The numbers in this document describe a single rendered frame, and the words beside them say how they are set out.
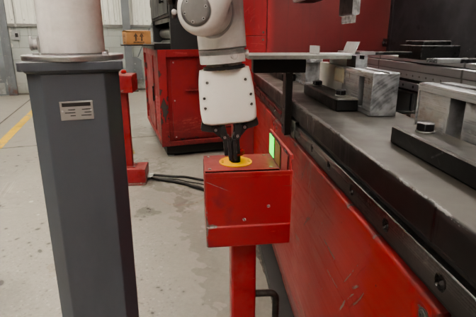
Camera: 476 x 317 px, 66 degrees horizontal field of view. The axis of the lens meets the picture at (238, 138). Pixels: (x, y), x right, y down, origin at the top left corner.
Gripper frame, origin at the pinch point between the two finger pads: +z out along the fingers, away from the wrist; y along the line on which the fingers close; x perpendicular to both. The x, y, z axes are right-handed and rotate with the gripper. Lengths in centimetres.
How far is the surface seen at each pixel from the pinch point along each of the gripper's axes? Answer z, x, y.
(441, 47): -13, -28, -60
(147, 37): -25, -252, 43
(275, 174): 4.3, 4.9, -7.1
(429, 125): -5.3, 17.1, -28.2
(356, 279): 19.2, 17.3, -17.0
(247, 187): 6.3, 4.8, -1.9
